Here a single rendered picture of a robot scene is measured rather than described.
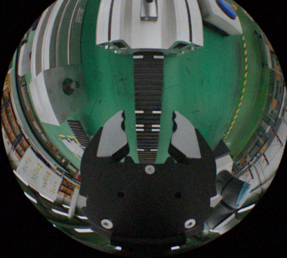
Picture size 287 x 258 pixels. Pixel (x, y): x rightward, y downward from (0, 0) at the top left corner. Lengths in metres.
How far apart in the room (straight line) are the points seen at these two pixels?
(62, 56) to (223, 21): 0.26
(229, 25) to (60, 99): 0.30
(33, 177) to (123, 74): 3.15
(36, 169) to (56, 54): 3.02
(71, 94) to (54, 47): 0.09
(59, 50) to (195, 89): 0.26
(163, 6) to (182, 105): 0.18
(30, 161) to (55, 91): 2.90
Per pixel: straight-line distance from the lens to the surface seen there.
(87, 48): 0.21
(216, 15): 0.18
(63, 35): 0.19
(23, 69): 0.37
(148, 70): 0.15
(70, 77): 0.18
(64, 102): 0.17
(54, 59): 0.17
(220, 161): 0.58
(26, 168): 3.06
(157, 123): 0.17
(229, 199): 0.49
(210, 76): 0.21
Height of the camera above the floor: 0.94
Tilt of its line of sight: 60 degrees down
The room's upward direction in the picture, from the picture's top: 176 degrees counter-clockwise
